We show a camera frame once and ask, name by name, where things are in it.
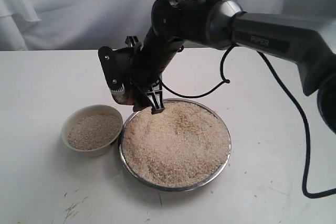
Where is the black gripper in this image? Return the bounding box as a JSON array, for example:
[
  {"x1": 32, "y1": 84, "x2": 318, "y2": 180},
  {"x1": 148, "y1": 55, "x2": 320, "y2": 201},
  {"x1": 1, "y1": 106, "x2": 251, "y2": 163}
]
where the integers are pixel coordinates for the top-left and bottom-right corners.
[{"x1": 124, "y1": 27, "x2": 184, "y2": 114}]

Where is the brown wooden cup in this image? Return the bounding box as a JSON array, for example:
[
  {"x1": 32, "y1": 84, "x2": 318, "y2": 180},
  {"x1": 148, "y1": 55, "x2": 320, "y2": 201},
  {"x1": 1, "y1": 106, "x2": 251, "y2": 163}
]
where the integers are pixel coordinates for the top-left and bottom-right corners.
[{"x1": 110, "y1": 84, "x2": 137, "y2": 105}]

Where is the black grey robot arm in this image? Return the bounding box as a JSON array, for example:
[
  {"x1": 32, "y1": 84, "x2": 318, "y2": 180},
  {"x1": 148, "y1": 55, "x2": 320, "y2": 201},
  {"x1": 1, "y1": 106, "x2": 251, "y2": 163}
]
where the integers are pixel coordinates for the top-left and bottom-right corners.
[{"x1": 129, "y1": 0, "x2": 335, "y2": 130}]

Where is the white ceramic bowl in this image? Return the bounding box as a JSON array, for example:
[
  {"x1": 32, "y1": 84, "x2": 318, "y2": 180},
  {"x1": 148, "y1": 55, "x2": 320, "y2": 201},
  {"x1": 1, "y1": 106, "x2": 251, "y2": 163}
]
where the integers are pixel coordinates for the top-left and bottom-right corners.
[{"x1": 60, "y1": 104, "x2": 123, "y2": 157}]

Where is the rice heap on plate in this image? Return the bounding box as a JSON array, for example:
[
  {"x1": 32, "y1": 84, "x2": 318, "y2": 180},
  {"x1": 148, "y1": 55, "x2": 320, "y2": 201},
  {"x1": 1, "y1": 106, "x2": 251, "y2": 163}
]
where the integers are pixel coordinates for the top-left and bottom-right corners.
[{"x1": 122, "y1": 102, "x2": 230, "y2": 187}]

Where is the uncooked white rice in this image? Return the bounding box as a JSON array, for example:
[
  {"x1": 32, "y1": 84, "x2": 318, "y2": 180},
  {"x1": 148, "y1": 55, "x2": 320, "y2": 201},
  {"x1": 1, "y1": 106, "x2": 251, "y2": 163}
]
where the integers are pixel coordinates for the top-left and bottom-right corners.
[{"x1": 68, "y1": 114, "x2": 122, "y2": 150}]

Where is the large steel plate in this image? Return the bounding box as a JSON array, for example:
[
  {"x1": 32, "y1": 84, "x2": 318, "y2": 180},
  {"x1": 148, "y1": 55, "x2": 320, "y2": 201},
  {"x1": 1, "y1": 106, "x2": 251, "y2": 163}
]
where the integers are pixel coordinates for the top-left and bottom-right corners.
[{"x1": 119, "y1": 98, "x2": 232, "y2": 193}]

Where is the white backdrop curtain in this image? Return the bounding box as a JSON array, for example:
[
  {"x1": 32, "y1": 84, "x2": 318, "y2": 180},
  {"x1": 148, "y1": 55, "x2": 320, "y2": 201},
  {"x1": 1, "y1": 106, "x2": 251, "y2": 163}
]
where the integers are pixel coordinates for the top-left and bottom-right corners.
[{"x1": 1, "y1": 0, "x2": 335, "y2": 51}]

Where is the black cable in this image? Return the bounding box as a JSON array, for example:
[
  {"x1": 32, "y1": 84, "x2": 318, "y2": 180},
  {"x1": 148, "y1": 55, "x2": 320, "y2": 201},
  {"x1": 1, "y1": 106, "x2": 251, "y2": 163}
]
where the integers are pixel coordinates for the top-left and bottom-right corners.
[{"x1": 160, "y1": 0, "x2": 336, "y2": 198}]

